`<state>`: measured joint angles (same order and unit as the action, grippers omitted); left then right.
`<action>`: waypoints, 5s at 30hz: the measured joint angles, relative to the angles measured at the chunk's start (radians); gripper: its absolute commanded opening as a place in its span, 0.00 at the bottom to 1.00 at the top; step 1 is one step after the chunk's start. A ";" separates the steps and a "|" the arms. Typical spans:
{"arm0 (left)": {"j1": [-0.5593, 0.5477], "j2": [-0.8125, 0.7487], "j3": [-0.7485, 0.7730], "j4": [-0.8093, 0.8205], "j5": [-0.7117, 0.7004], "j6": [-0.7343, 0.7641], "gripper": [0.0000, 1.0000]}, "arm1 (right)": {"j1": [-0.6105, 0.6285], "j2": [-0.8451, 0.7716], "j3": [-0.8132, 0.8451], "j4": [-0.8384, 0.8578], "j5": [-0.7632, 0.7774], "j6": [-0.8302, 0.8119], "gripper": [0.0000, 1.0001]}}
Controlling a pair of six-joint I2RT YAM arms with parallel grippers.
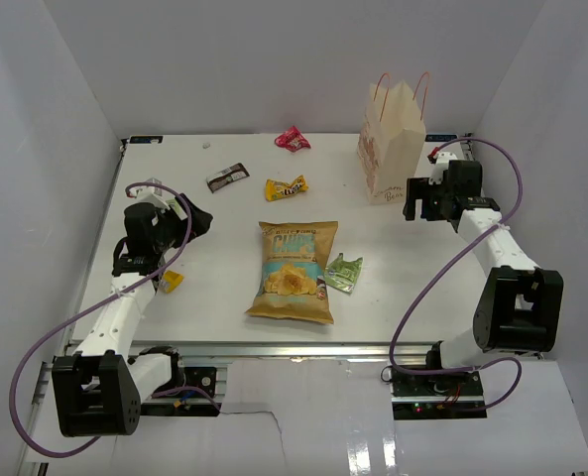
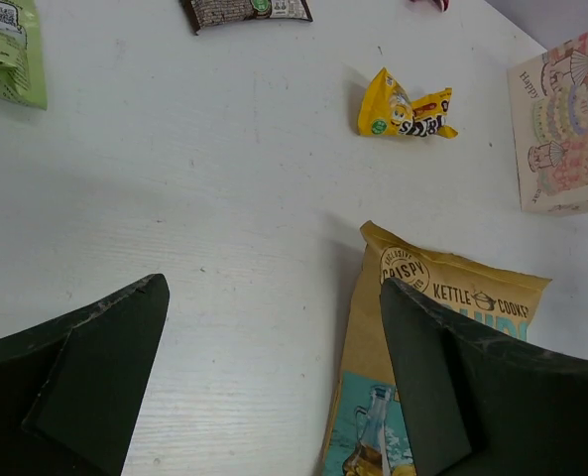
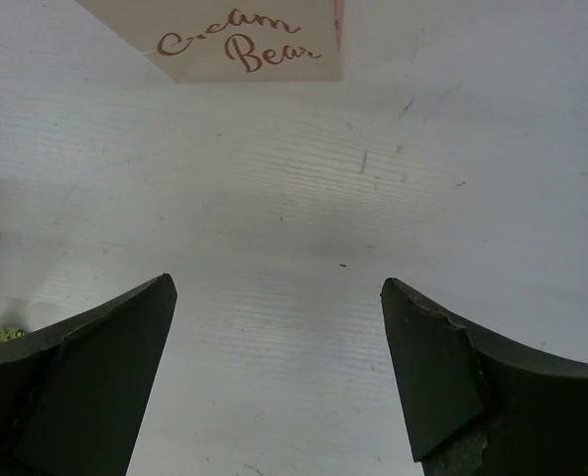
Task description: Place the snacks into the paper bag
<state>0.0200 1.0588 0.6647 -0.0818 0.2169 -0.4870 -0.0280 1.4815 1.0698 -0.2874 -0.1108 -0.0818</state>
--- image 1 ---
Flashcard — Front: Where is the kettle chips bag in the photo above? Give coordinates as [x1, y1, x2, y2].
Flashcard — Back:
[247, 221, 338, 324]

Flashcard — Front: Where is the brown chocolate bar wrapper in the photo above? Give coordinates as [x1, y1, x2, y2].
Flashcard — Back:
[206, 163, 250, 193]

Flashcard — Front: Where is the green snack packet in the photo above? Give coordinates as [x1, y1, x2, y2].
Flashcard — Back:
[324, 253, 363, 295]

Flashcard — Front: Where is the small yellow snack packet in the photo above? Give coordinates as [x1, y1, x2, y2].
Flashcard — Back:
[158, 270, 184, 294]

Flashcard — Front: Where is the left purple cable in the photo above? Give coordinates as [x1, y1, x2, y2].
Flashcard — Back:
[8, 180, 223, 457]

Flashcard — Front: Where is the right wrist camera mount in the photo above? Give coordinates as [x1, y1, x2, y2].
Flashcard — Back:
[427, 147, 458, 185]

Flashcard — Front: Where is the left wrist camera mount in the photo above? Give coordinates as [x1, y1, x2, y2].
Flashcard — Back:
[138, 178, 187, 220]

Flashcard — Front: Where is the aluminium front rail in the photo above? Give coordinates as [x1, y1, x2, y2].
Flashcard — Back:
[35, 341, 443, 363]

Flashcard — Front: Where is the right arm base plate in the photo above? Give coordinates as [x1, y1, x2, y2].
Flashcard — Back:
[381, 367, 487, 421]

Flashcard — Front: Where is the yellow candy packet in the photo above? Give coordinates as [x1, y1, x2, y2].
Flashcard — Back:
[265, 176, 308, 202]

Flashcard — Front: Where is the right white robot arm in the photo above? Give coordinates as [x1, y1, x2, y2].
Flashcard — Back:
[404, 152, 564, 396]

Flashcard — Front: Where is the red candy packet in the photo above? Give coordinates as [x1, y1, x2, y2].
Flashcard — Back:
[274, 126, 311, 153]

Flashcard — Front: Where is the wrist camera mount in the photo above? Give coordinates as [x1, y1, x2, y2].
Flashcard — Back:
[427, 147, 458, 185]
[138, 178, 187, 220]

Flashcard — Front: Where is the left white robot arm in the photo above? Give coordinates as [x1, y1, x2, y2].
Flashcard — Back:
[52, 187, 212, 437]

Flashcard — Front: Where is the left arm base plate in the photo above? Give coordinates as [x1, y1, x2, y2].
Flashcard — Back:
[141, 366, 219, 417]

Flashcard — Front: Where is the beige paper bag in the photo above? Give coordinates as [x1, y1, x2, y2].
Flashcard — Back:
[357, 71, 430, 204]

